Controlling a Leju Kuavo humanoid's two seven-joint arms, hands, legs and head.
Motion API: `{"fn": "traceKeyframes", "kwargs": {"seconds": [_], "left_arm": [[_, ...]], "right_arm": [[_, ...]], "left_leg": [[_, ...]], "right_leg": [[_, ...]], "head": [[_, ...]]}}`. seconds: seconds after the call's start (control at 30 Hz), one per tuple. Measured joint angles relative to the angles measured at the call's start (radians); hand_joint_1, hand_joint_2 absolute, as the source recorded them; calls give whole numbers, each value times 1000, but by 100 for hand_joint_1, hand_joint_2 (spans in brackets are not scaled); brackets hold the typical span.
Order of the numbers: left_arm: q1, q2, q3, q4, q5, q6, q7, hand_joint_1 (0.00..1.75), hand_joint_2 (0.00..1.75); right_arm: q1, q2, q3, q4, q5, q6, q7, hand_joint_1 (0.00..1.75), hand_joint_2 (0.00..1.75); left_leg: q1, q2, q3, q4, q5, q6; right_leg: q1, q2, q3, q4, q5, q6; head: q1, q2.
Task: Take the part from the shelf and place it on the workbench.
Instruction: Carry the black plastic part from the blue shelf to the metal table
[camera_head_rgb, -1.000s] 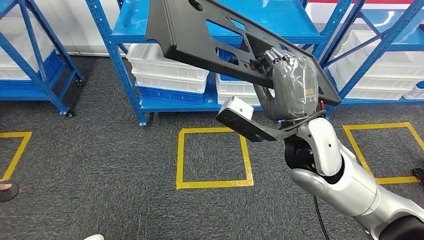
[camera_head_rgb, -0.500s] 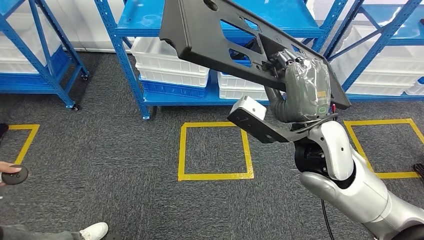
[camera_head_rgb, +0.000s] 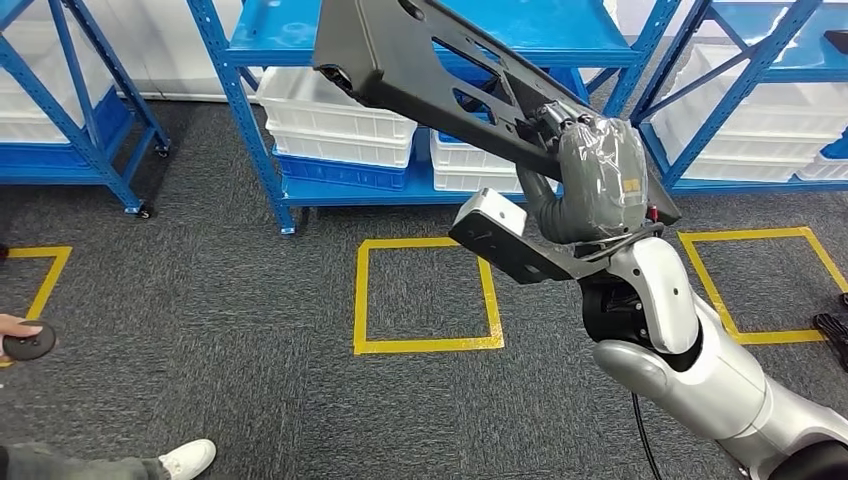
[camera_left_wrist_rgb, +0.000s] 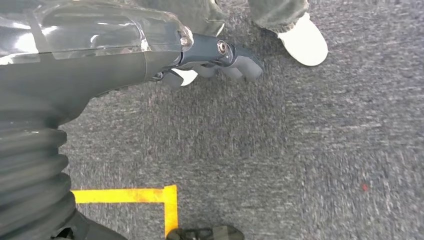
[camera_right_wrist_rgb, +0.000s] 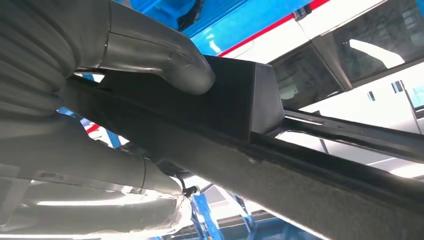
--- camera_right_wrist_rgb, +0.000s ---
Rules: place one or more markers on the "black stanchion post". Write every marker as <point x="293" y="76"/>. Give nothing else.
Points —
<point x="302" y="12"/>

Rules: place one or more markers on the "white car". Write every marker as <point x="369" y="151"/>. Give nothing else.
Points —
<point x="364" y="112"/>

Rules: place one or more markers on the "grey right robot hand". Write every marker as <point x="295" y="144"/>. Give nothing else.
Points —
<point x="82" y="185"/>

